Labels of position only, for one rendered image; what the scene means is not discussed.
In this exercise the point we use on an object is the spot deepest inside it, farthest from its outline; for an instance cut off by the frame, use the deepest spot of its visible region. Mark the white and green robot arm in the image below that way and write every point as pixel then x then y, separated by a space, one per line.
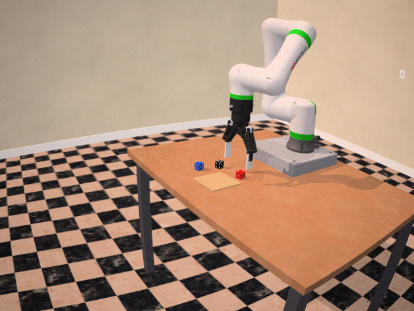
pixel 285 42

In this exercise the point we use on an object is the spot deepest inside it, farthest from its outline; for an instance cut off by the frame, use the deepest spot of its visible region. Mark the red die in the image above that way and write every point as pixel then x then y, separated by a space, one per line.
pixel 240 174

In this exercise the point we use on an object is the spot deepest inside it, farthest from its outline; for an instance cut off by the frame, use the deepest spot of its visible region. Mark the blue die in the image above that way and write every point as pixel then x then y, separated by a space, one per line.
pixel 199 166

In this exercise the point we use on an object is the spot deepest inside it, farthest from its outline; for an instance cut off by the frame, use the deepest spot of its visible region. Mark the black die with white pips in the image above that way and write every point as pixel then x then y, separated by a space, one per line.
pixel 219 164

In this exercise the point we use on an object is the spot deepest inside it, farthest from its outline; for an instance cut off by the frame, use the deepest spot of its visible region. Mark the tan square mat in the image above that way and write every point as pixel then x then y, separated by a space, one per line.
pixel 216 181

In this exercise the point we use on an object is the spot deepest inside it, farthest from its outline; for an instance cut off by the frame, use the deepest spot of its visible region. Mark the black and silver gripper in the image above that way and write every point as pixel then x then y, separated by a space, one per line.
pixel 239 125

